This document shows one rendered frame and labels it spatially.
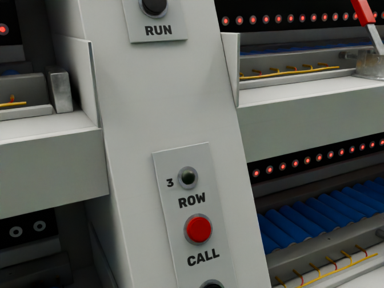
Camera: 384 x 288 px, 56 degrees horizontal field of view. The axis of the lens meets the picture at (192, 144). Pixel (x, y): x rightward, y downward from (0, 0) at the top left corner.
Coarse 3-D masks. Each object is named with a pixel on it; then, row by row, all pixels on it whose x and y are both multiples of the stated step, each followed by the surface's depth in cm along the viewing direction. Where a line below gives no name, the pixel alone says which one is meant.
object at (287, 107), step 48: (240, 0) 45; (288, 0) 48; (336, 0) 51; (240, 48) 43; (288, 48) 46; (336, 48) 39; (240, 96) 29; (288, 96) 28; (336, 96) 29; (288, 144) 28
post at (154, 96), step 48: (48, 0) 37; (96, 0) 22; (192, 0) 25; (96, 48) 22; (144, 48) 23; (192, 48) 24; (144, 96) 23; (192, 96) 24; (144, 144) 22; (192, 144) 24; (240, 144) 25; (144, 192) 22; (240, 192) 25; (144, 240) 22; (240, 240) 24
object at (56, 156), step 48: (0, 0) 34; (0, 48) 34; (0, 96) 25; (48, 96) 31; (96, 96) 21; (0, 144) 19; (48, 144) 20; (96, 144) 22; (0, 192) 20; (48, 192) 21; (96, 192) 22
